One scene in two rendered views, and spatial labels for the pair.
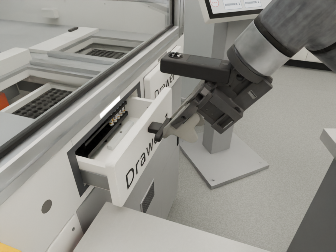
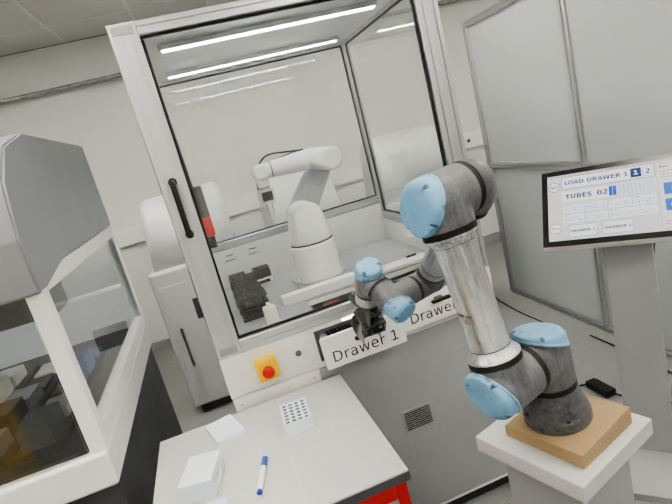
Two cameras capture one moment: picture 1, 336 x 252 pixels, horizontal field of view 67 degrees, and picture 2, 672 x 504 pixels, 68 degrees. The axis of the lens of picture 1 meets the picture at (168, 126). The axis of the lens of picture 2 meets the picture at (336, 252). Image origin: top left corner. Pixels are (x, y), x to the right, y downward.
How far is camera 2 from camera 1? 1.38 m
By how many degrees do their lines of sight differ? 56
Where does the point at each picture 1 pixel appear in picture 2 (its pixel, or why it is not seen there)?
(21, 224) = (284, 353)
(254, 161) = not seen: outside the picture
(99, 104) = (339, 312)
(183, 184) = not seen: hidden behind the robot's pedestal
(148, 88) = not seen: hidden behind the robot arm
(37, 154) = (296, 326)
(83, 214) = (323, 373)
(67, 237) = (310, 379)
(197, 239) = (352, 402)
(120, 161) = (325, 341)
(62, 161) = (310, 335)
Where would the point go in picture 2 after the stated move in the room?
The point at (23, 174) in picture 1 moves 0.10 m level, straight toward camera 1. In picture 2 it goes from (287, 331) to (276, 345)
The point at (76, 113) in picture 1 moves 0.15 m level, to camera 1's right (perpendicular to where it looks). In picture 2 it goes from (320, 314) to (346, 321)
